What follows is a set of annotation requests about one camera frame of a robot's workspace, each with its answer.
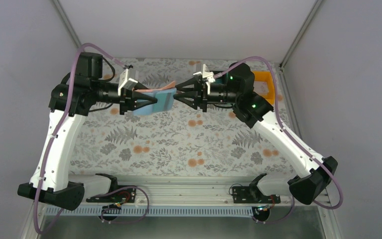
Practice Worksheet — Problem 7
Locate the orange leather card holder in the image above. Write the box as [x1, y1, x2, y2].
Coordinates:
[132, 81, 178, 117]

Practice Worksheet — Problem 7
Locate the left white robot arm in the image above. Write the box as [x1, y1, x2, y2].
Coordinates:
[17, 52, 157, 211]

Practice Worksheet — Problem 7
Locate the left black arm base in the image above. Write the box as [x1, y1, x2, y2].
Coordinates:
[84, 173, 137, 214]

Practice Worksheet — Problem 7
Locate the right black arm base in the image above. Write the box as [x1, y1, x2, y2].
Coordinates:
[228, 173, 281, 223]

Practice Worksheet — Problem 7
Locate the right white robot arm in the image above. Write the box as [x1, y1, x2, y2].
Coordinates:
[174, 62, 338, 205]

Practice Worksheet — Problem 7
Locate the white card in orange bin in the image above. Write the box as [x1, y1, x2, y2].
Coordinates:
[254, 81, 270, 96]

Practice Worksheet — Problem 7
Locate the black plastic bin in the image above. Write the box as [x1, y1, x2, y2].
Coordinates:
[213, 71, 228, 84]

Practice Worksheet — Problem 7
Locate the floral table mat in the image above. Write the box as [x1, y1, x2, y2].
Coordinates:
[71, 57, 294, 177]

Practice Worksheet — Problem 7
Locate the orange plastic bin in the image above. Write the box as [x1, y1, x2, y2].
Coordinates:
[253, 71, 276, 105]

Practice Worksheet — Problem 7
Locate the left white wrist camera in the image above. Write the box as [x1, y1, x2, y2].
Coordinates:
[117, 68, 139, 96]

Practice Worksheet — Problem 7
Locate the aluminium mounting rail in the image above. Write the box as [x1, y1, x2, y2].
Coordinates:
[42, 175, 255, 206]

